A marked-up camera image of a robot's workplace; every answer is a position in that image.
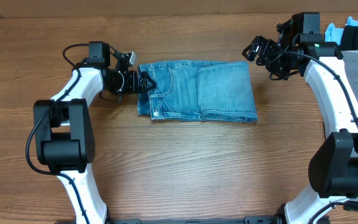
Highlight blue denim jeans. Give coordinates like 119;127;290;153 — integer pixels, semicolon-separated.
137;60;258;123

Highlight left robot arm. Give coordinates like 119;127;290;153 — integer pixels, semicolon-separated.
25;41;157;223

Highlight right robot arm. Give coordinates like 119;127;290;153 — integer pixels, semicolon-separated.
242;12;358;224

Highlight light blue garment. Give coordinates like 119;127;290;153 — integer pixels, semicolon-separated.
324;16;358;45

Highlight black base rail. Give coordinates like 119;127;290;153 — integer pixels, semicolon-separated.
106;215;287;224

